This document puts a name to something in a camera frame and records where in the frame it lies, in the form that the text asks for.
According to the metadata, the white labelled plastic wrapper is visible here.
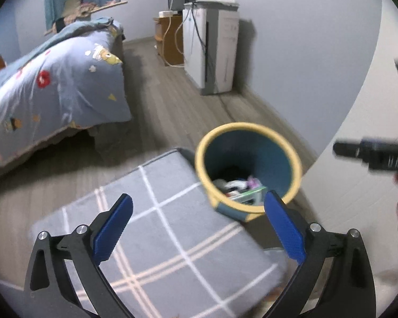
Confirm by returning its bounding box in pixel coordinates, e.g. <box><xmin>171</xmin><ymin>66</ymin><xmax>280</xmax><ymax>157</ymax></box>
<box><xmin>214</xmin><ymin>179</ymin><xmax>249</xmax><ymax>196</ymax></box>

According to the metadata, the white cable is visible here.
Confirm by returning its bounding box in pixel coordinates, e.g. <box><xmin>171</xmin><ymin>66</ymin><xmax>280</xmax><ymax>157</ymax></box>
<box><xmin>164</xmin><ymin>16</ymin><xmax>186</xmax><ymax>67</ymax></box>

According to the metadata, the yellow rimmed teal waste bin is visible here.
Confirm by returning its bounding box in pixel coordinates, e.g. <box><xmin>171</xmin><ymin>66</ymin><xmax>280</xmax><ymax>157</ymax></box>
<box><xmin>195</xmin><ymin>122</ymin><xmax>302</xmax><ymax>222</ymax></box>

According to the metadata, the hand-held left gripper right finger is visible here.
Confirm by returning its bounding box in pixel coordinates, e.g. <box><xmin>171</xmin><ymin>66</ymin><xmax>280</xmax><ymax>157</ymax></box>
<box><xmin>263</xmin><ymin>190</ymin><xmax>375</xmax><ymax>318</ymax></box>

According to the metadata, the blue printed duvet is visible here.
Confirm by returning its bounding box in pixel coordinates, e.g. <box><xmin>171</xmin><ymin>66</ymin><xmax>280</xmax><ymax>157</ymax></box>
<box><xmin>0</xmin><ymin>18</ymin><xmax>133</xmax><ymax>176</ymax></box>

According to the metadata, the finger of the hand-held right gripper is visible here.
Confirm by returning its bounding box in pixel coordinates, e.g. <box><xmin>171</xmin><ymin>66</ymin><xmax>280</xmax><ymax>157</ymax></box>
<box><xmin>333</xmin><ymin>137</ymin><xmax>398</xmax><ymax>173</ymax></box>

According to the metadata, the grey bed sheet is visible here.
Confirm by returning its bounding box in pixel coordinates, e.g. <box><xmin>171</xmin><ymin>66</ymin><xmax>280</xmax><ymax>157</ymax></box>
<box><xmin>0</xmin><ymin>35</ymin><xmax>146</xmax><ymax>181</ymax></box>

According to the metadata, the white air purifier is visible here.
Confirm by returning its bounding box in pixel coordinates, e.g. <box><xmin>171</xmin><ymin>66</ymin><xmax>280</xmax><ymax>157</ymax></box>
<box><xmin>182</xmin><ymin>2</ymin><xmax>240</xmax><ymax>96</ymax></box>

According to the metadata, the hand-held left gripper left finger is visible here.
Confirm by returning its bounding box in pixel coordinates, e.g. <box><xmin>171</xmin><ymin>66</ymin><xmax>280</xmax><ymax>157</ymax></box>
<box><xmin>21</xmin><ymin>193</ymin><xmax>135</xmax><ymax>318</ymax></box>

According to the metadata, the black cable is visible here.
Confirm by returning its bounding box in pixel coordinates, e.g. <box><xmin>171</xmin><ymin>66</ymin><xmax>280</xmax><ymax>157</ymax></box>
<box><xmin>191</xmin><ymin>3</ymin><xmax>209</xmax><ymax>88</ymax></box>

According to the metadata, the grey plaid cushion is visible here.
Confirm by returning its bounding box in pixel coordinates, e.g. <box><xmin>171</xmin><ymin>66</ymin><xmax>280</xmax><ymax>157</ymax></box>
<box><xmin>30</xmin><ymin>149</ymin><xmax>287</xmax><ymax>318</ymax></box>

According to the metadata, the wooden cabinet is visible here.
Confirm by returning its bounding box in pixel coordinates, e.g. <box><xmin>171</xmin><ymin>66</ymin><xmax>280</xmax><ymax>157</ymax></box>
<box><xmin>154</xmin><ymin>15</ymin><xmax>185</xmax><ymax>67</ymax></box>

